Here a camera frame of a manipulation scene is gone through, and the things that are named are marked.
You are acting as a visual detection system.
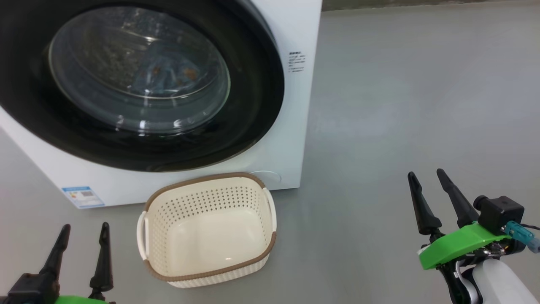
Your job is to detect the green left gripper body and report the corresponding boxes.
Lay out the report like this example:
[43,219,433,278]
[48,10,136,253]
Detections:
[54,296,116,304]

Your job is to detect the blue energy label sticker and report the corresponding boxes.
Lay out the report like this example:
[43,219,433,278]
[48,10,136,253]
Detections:
[61,186,105,209]

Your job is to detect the right camera cable teal plug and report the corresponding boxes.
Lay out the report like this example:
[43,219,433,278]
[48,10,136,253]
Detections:
[504,220,540,254]

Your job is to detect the blue cartoon print garment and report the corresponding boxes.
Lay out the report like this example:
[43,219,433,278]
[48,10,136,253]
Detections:
[135,42,199,91]

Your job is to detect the cream perforated laundry basket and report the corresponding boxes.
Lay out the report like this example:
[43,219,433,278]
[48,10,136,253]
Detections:
[136,172,278,288]

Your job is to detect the round white filter cover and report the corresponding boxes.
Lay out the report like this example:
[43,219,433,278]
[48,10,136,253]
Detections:
[250,170,281,185]

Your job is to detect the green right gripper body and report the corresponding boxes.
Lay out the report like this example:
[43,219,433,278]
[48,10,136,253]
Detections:
[418,222,513,271]

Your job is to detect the white front-load washing machine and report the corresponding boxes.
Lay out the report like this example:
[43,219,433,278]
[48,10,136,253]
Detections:
[0,0,323,209]

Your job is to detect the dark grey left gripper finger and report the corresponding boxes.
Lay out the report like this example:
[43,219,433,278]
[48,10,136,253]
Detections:
[89,223,114,300]
[39,224,71,281]

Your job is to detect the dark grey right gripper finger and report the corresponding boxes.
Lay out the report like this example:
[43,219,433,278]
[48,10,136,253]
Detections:
[436,168,480,228]
[407,171,443,237]

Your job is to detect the printed text label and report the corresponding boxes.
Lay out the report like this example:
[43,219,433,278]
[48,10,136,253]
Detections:
[288,52,305,73]

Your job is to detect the black round glass washer door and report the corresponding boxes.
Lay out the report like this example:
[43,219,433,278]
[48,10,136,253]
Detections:
[0,0,285,173]

